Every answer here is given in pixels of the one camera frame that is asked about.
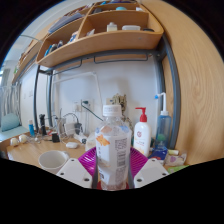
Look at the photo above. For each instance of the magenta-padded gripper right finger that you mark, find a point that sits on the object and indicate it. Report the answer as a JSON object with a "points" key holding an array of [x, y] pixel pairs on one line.
{"points": [[151, 173]]}

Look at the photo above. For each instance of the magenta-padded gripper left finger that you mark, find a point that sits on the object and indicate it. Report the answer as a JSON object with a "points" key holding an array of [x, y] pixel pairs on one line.
{"points": [[75, 173]]}

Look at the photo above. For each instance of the clear plastic water bottle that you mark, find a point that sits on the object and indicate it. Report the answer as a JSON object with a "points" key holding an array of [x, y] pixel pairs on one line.
{"points": [[113, 150]]}

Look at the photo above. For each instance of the small blue box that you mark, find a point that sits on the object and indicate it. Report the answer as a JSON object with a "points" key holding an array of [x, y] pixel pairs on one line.
{"points": [[159, 152]]}

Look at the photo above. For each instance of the white ceramic mug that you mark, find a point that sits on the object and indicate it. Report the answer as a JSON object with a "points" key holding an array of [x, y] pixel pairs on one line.
{"points": [[53, 161]]}

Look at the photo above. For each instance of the green packet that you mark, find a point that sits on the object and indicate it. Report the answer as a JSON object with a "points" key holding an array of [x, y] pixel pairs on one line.
{"points": [[178, 169]]}

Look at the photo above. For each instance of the white oval earbud case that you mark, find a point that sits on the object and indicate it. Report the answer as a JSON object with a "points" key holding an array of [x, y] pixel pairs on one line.
{"points": [[71, 145]]}

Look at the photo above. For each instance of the white tissue pack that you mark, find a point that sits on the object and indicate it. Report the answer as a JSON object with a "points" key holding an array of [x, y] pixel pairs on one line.
{"points": [[90, 141]]}

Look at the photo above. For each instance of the white power strip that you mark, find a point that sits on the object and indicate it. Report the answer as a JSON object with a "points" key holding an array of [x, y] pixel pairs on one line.
{"points": [[80, 137]]}

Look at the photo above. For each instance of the white red-pump lotion bottle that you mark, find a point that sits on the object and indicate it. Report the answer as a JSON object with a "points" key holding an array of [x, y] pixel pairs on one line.
{"points": [[142, 136]]}

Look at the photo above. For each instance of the small black block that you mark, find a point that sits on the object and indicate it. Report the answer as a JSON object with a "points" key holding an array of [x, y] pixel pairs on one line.
{"points": [[55, 137]]}

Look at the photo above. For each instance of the blue squeeze bottle, white nozzle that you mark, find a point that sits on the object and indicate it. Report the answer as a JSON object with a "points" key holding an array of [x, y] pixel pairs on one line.
{"points": [[164, 128]]}

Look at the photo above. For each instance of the black upright trimmer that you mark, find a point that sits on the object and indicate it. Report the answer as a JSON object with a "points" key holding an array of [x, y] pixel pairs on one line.
{"points": [[42, 125]]}

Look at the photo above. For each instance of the small blue bottle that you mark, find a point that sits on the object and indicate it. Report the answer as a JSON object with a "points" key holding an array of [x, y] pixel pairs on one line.
{"points": [[31, 129]]}

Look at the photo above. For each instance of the small white round object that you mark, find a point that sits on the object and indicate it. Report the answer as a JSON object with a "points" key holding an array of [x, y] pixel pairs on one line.
{"points": [[23, 138], [14, 142]]}

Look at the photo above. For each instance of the teal pillow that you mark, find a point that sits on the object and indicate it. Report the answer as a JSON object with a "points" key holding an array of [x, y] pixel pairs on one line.
{"points": [[10, 122]]}

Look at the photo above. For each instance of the wooden shelf unit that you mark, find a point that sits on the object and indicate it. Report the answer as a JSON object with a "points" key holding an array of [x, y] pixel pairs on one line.
{"points": [[110, 40]]}

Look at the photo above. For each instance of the grey metal desk frame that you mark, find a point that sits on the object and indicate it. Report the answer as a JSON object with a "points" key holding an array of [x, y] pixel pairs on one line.
{"points": [[175, 100]]}

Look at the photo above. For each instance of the long wooden wall shelf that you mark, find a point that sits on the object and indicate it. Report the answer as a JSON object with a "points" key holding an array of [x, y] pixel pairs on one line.
{"points": [[25, 61]]}

